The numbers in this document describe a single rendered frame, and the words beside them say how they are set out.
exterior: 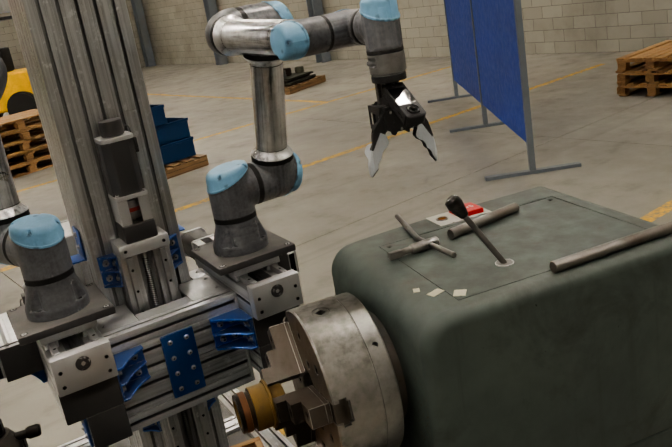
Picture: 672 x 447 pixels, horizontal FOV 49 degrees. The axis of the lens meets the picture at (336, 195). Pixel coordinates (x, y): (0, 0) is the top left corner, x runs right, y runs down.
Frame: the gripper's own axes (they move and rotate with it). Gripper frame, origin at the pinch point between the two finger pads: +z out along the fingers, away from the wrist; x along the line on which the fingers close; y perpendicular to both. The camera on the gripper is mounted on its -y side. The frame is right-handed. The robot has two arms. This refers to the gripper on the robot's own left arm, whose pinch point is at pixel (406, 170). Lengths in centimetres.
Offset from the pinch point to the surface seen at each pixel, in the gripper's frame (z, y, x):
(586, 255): 15.0, -31.5, -19.1
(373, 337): 22.3, -22.3, 20.7
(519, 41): 31, 379, -281
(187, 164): 134, 699, -44
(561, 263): 14.9, -31.6, -13.6
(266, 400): 32, -15, 41
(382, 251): 16.7, 1.9, 7.2
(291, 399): 31, -18, 37
